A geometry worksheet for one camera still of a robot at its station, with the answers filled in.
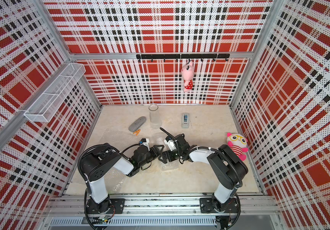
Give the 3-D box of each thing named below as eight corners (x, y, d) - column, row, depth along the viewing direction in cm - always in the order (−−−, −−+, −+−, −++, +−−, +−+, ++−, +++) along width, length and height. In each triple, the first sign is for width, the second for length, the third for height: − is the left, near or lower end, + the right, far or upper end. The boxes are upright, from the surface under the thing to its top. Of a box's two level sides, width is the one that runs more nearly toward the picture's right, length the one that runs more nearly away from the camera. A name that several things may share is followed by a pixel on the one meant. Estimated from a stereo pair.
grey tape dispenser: (181, 128, 109) (181, 124, 105) (181, 117, 116) (181, 113, 112) (189, 128, 109) (190, 124, 105) (188, 117, 116) (189, 113, 112)
